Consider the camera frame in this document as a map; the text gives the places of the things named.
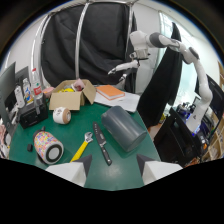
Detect black box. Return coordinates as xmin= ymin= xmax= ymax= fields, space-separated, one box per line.
xmin=18 ymin=97 xmax=50 ymax=130

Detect black backdrop curtain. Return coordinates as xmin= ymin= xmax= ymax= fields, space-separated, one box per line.
xmin=40 ymin=2 xmax=138 ymax=94

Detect white spray bottle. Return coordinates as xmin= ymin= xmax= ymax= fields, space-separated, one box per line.
xmin=13 ymin=85 xmax=26 ymax=110

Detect open cardboard box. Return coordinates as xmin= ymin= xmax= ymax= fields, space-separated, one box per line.
xmin=48 ymin=79 xmax=98 ymax=111

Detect yellow handled adjustable wrench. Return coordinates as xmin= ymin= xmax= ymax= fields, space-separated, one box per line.
xmin=69 ymin=131 xmax=94 ymax=163

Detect orange book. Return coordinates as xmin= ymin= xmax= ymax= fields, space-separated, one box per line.
xmin=95 ymin=84 xmax=126 ymax=101

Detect white can with print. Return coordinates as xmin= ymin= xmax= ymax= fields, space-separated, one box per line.
xmin=22 ymin=77 xmax=34 ymax=105

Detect yellow item in box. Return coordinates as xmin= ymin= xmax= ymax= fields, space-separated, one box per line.
xmin=57 ymin=87 xmax=76 ymax=94

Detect grey cylindrical bin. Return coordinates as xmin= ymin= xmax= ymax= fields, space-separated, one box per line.
xmin=101 ymin=105 xmax=148 ymax=153

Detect black cloth on stand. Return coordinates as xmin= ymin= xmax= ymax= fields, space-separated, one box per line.
xmin=136 ymin=22 xmax=184 ymax=129

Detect black handled kitchen knife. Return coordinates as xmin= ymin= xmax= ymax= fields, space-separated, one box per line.
xmin=92 ymin=121 xmax=113 ymax=167

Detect pink packet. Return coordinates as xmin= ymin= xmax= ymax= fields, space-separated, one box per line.
xmin=42 ymin=86 xmax=56 ymax=99

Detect pink item in box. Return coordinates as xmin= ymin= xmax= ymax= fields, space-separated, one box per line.
xmin=71 ymin=78 xmax=86 ymax=92

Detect white paper sheets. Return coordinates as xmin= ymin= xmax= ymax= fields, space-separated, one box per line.
xmin=93 ymin=90 xmax=141 ymax=114

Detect white and tan cup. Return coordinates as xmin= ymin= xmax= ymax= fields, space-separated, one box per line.
xmin=52 ymin=106 xmax=72 ymax=126

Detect black monitor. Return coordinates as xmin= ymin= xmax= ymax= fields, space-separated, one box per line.
xmin=0 ymin=61 xmax=31 ymax=116

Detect clear plastic water bottle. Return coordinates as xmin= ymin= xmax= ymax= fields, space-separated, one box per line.
xmin=31 ymin=67 xmax=44 ymax=101

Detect silver metal frame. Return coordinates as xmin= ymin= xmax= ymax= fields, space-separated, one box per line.
xmin=30 ymin=0 xmax=139 ymax=81

